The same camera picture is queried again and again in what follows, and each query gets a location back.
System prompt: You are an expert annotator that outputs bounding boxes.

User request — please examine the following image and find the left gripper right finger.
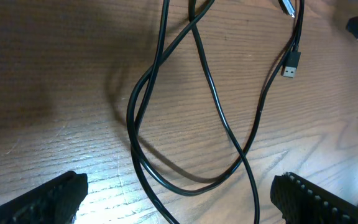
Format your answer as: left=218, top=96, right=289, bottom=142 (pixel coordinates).
left=270, top=172, right=358, bottom=224

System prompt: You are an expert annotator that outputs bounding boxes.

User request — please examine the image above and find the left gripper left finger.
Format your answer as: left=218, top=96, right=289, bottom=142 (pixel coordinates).
left=0, top=171, right=88, bottom=224

